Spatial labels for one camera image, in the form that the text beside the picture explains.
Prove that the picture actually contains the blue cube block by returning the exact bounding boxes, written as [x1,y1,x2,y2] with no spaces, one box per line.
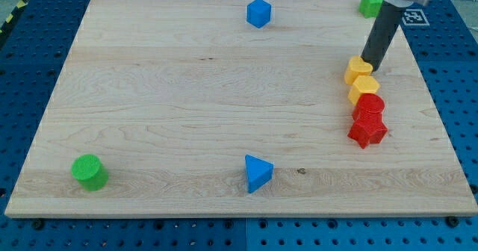
[246,0,272,28]

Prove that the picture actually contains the red star block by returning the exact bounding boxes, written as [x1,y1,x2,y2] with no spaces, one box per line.
[347,114,388,149]

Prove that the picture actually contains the green star block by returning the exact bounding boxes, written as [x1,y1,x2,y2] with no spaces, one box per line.
[358,0,383,18]

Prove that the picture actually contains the blue triangle block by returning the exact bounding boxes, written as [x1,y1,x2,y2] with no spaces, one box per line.
[245,155,274,193]

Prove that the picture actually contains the yellow heart block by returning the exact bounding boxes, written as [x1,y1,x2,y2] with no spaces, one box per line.
[344,55,373,85]

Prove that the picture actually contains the yellow hexagon block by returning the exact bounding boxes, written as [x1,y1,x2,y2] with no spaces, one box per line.
[347,75,380,105]

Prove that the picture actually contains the red cylinder block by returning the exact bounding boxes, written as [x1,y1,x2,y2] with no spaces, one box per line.
[352,93,385,120]

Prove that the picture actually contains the green cylinder block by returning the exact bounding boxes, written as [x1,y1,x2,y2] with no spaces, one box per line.
[71,154,109,191]

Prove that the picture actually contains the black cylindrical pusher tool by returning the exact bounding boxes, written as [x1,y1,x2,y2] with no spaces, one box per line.
[361,1,405,72]

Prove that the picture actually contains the white fiducial marker tag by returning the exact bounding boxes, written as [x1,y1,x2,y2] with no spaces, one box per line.
[402,8,429,26]

